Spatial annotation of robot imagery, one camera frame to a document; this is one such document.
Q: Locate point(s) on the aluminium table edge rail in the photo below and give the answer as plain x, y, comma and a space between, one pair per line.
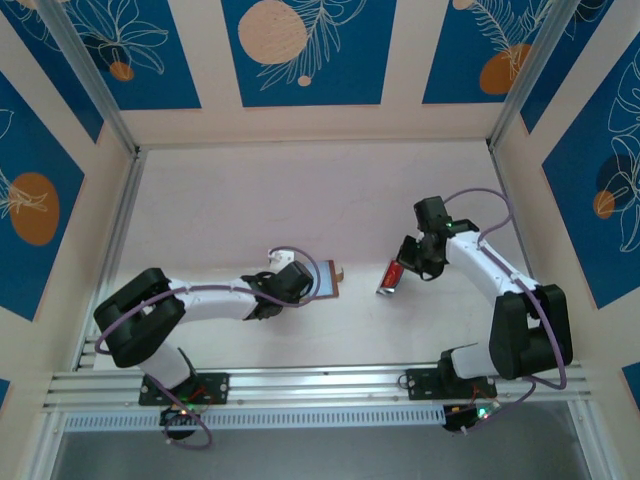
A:
119, 225
527, 260

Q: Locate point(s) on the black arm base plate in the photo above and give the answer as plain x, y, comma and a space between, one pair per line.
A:
420, 385
217, 387

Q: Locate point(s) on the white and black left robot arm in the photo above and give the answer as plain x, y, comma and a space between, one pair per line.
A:
215, 300

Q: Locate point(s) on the brown leather card holder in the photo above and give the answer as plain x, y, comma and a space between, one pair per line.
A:
324, 277

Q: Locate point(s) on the aluminium mounting rail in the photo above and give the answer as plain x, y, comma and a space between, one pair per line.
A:
325, 382

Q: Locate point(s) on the black controller board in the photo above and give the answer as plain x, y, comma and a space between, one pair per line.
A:
457, 417
175, 419

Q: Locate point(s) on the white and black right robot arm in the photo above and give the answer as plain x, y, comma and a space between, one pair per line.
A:
480, 260

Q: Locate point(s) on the aluminium frame post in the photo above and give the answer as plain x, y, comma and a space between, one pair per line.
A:
531, 75
92, 75

